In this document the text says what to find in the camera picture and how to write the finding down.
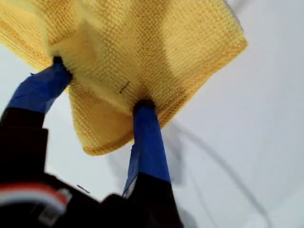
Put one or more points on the yellow square towel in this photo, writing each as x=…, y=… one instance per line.
x=142, y=47

